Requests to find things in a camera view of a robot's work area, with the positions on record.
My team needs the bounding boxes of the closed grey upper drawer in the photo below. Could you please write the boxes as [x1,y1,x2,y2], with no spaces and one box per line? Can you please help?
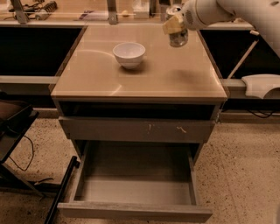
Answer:
[59,116,214,144]

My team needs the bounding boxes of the black tool clutter left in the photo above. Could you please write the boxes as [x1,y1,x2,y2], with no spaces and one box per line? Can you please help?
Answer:
[22,0,58,20]

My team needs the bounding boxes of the silver 7up soda can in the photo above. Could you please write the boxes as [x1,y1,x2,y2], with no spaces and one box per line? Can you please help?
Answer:
[165,4,188,47]

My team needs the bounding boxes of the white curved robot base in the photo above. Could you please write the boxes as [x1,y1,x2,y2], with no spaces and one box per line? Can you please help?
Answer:
[241,73,280,99]

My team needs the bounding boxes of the metal post centre left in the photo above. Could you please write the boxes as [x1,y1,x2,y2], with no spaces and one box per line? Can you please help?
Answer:
[107,0,118,25]

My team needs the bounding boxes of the black cart on left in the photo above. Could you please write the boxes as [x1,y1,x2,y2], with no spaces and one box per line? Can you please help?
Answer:
[0,92,44,197]

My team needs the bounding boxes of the black bar on floor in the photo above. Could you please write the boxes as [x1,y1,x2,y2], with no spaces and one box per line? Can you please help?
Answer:
[44,156,80,224]

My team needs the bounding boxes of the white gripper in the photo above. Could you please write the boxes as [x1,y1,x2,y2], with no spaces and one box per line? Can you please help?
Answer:
[163,0,234,34]

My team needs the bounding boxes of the metal post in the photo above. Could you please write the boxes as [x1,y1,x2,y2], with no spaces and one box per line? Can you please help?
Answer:
[10,0,29,25]
[107,0,118,25]

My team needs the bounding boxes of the grey drawer cabinet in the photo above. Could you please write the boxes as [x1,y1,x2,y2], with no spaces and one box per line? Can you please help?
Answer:
[52,24,228,158]

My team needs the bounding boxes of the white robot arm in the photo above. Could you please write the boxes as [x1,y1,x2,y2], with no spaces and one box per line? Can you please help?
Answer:
[163,0,280,56]

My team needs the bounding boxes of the black cable under ledge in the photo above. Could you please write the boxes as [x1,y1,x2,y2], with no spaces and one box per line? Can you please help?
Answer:
[248,109,280,119]

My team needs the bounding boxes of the open grey middle drawer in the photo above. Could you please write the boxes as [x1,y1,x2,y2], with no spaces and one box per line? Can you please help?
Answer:
[59,141,213,223]

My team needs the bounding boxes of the white box on shelf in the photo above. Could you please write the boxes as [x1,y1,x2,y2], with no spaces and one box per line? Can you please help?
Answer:
[132,0,150,19]

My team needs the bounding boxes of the white ceramic bowl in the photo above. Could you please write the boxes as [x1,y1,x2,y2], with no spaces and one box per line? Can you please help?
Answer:
[113,42,146,69]

